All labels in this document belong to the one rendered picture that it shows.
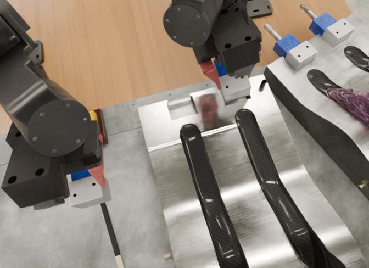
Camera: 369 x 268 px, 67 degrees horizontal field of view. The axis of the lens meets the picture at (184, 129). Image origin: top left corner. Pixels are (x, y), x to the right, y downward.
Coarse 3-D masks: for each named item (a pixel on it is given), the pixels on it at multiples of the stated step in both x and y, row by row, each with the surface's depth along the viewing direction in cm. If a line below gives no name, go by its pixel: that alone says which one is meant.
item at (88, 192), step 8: (72, 176) 44; (80, 176) 44; (88, 176) 44; (72, 184) 42; (80, 184) 42; (88, 184) 42; (96, 184) 42; (72, 192) 42; (80, 192) 42; (88, 192) 42; (96, 192) 42; (104, 192) 43; (72, 200) 41; (80, 200) 41; (88, 200) 41; (96, 200) 43; (104, 200) 45; (80, 208) 45
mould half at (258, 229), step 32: (256, 96) 54; (160, 128) 52; (224, 128) 52; (160, 160) 50; (224, 160) 50; (288, 160) 50; (160, 192) 48; (192, 192) 48; (224, 192) 48; (256, 192) 48; (288, 192) 47; (320, 192) 46; (192, 224) 45; (256, 224) 44; (320, 224) 42; (192, 256) 41; (256, 256) 40; (288, 256) 40; (352, 256) 39
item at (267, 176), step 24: (240, 120) 53; (192, 144) 52; (264, 144) 51; (192, 168) 50; (264, 168) 50; (216, 192) 48; (264, 192) 47; (216, 216) 46; (288, 216) 44; (216, 240) 43; (312, 240) 41; (240, 264) 41; (312, 264) 43; (336, 264) 38
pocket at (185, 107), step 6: (192, 96) 54; (174, 102) 56; (180, 102) 56; (186, 102) 56; (192, 102) 57; (168, 108) 56; (174, 108) 57; (180, 108) 56; (186, 108) 56; (192, 108) 56; (174, 114) 56; (180, 114) 56; (186, 114) 56; (192, 114) 56
